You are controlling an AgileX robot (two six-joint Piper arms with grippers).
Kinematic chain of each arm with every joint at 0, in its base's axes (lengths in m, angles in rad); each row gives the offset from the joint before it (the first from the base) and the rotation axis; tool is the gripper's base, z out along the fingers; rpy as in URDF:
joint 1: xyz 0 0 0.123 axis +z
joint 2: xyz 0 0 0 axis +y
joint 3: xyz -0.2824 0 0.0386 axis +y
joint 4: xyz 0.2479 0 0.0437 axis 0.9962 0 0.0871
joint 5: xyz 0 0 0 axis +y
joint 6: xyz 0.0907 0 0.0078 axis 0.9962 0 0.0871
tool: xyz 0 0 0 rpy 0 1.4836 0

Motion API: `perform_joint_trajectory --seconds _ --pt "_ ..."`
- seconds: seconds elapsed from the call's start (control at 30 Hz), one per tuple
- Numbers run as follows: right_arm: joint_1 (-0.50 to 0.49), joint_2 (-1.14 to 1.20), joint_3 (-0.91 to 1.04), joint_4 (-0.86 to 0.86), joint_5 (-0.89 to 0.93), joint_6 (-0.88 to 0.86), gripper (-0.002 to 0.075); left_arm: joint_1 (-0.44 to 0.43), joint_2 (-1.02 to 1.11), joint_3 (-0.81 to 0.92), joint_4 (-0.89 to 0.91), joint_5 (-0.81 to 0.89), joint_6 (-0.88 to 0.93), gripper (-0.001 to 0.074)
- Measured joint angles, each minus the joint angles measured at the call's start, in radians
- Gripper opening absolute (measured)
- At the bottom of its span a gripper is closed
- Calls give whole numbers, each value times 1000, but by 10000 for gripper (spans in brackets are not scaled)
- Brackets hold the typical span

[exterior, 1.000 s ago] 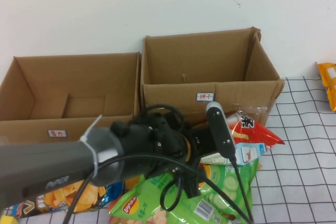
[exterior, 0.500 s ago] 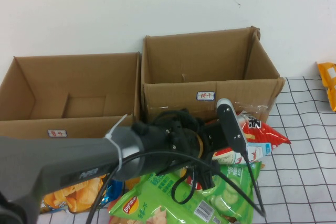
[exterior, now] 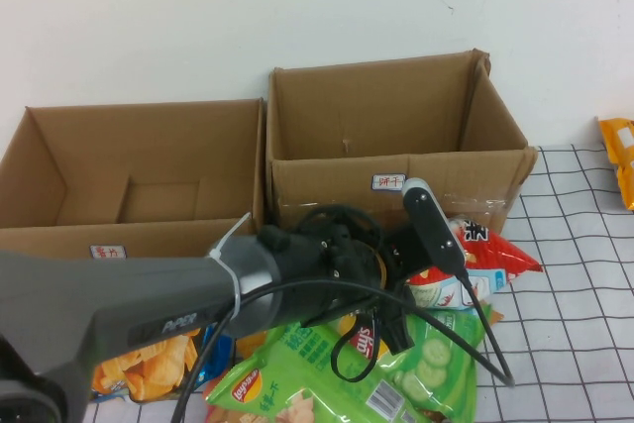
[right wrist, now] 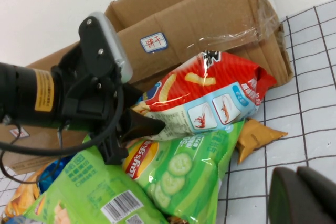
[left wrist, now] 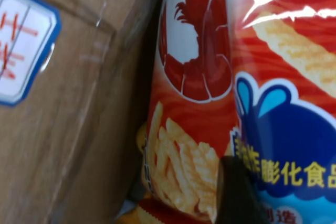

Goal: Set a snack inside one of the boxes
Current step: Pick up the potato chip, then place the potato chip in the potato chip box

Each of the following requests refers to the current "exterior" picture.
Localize wide low brown cardboard box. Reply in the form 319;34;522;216
0;98;268;265

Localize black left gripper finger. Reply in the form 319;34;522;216
378;296;416;356

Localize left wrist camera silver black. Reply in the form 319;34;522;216
401;176;470;278

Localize tall brown cardboard box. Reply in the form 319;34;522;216
265;48;540;246

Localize large yellow snack bag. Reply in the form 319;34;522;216
597;115;634;214

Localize green Lay's bag with barcode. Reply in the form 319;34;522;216
202;321;427;423

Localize long black camera cable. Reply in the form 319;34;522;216
170;268;516;423

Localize blue shrimp chips bag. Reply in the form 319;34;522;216
91;323;234;402

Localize thin black cable loop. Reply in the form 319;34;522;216
330;303;385;384

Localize red prawn cracker snack bag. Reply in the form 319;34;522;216
404;214;545;313

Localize white black-grid tablecloth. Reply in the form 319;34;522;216
83;144;634;423

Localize small orange snack packet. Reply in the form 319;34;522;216
235;333;269;361

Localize white label on wide box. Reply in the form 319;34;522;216
88;243;128;261

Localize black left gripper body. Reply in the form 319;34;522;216
383;223;437;310

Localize green cucumber Lay's chips bag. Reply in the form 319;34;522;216
321;306;492;422

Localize white zip tie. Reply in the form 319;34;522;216
206;211;254;328

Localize white label on tall box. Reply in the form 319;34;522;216
370;173;408;191

